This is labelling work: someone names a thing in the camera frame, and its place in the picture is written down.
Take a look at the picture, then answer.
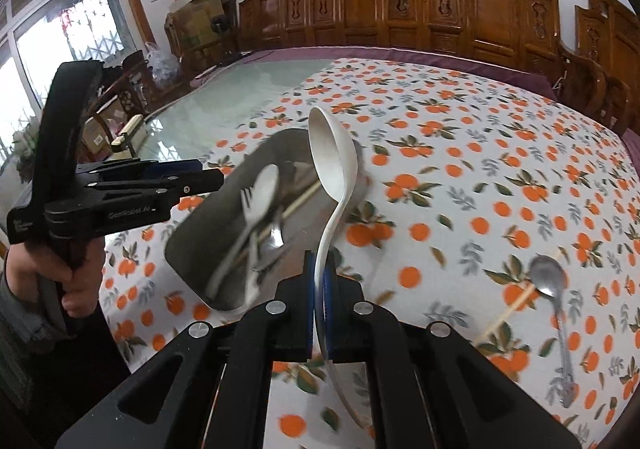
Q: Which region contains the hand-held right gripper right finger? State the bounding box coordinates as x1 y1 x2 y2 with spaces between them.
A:
322 263 583 449

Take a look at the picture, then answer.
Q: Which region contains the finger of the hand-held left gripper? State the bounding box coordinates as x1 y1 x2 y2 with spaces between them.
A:
87 169 224 198
75 159 206 182

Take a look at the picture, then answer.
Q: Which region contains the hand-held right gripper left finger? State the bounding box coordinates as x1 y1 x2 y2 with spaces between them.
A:
55 250 317 449

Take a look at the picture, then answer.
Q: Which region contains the white plastic fork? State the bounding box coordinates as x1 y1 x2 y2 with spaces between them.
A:
240 185 263 305

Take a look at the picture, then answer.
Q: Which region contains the small white spoon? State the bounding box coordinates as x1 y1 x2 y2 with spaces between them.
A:
206 163 281 294

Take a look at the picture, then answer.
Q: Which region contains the grey rectangular tray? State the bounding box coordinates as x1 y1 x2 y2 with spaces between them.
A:
164 129 371 314

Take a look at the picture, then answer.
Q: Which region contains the metal fork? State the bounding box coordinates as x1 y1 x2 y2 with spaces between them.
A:
250 216 288 275

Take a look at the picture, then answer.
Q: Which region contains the wooden chopstick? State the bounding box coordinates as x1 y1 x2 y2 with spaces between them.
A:
474 249 566 344
232 181 322 267

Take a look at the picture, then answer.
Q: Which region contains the large white soup spoon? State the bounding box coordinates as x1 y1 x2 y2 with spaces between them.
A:
306 105 371 430

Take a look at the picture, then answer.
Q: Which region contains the person's left hand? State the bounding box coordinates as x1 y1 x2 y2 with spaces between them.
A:
4 241 104 319

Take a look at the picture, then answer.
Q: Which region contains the wooden side chair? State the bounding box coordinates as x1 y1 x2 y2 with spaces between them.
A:
82 64 151 160

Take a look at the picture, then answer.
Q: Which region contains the clear plastic bag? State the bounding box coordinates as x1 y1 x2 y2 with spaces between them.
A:
145 41 181 92

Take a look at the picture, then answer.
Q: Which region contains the window with metal grille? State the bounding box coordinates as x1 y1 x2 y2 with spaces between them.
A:
0 0 143 170

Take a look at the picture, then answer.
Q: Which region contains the large brown cardboard box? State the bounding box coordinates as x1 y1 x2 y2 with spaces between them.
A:
165 0 238 62

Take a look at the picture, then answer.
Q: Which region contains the orange print tablecloth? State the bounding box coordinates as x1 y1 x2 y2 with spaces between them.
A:
99 58 640 449

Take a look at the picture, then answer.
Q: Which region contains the metal spoon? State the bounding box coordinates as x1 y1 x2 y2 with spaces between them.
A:
529 253 577 410

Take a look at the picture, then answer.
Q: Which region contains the person's black-clad leg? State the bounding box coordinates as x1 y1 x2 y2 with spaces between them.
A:
0 324 133 449

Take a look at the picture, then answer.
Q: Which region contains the carved wooden bench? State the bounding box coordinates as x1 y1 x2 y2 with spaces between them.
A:
237 0 563 74

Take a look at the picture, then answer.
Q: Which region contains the purple armchair cushion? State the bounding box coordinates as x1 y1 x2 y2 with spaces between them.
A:
620 129 640 180

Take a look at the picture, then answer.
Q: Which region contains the carved wooden armchair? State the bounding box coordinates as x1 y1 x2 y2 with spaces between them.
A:
557 0 640 134

